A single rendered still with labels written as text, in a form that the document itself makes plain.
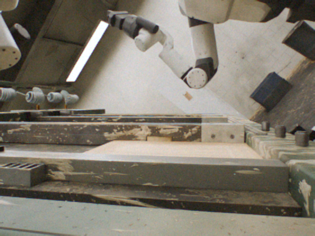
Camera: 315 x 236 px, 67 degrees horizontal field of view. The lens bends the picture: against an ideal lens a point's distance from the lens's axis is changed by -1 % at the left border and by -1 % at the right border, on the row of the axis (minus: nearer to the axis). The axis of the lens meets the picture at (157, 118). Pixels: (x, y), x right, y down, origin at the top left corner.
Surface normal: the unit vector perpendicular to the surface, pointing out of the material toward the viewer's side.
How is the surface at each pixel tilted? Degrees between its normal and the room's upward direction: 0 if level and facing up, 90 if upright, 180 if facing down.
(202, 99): 90
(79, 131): 90
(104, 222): 51
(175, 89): 90
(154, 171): 90
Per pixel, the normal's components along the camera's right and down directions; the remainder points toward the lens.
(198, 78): -0.38, 0.31
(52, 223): 0.00, -1.00
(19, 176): -0.18, 0.03
